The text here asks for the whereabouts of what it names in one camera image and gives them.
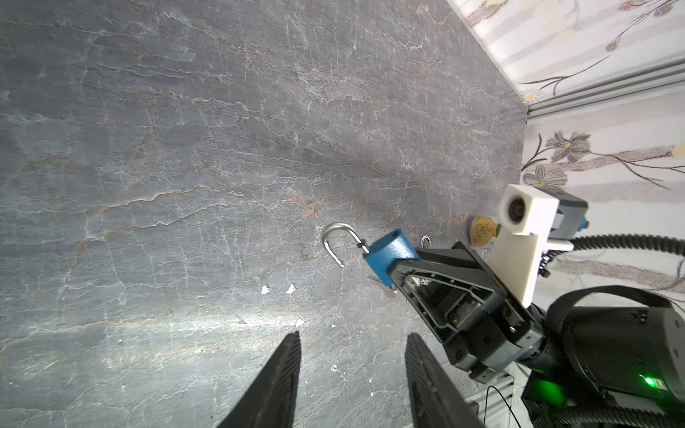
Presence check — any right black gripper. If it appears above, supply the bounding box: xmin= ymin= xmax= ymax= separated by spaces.
xmin=390 ymin=242 xmax=557 ymax=383

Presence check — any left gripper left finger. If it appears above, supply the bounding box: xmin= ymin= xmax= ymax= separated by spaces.
xmin=218 ymin=331 xmax=301 ymax=428

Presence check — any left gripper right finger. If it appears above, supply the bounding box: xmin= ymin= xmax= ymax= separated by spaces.
xmin=405 ymin=333 xmax=483 ymax=428

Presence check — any blue padlock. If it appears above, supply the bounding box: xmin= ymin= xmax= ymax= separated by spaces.
xmin=320 ymin=222 xmax=419 ymax=286

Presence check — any silver key set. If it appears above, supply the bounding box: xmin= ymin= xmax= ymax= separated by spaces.
xmin=367 ymin=275 xmax=397 ymax=299

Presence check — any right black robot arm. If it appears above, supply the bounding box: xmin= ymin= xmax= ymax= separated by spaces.
xmin=366 ymin=230 xmax=684 ymax=427

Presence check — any small black padlock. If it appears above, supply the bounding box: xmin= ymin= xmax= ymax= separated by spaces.
xmin=419 ymin=235 xmax=432 ymax=250

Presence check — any white vented cable duct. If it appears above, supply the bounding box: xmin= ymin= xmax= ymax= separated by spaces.
xmin=466 ymin=365 xmax=533 ymax=428

